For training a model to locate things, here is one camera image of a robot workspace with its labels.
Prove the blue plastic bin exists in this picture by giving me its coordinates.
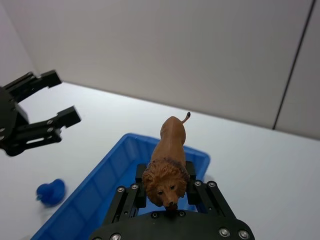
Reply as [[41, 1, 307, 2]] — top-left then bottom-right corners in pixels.
[[29, 132, 211, 240]]

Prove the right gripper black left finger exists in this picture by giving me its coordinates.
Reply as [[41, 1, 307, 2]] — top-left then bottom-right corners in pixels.
[[102, 162, 151, 226]]

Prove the small blue toy figure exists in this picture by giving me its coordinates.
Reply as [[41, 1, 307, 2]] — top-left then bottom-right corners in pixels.
[[36, 178, 67, 207]]

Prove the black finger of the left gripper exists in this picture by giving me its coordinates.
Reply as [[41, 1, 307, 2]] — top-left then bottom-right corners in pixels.
[[3, 70, 63, 103], [4, 105, 83, 157]]

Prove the brown toy lion figure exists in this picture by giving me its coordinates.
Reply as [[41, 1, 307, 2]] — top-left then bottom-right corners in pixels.
[[141, 112, 192, 210]]

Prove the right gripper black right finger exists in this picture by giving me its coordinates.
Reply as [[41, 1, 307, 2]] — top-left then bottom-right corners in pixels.
[[184, 161, 239, 221]]

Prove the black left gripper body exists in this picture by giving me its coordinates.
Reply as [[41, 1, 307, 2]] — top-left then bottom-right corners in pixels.
[[0, 86, 31, 152]]

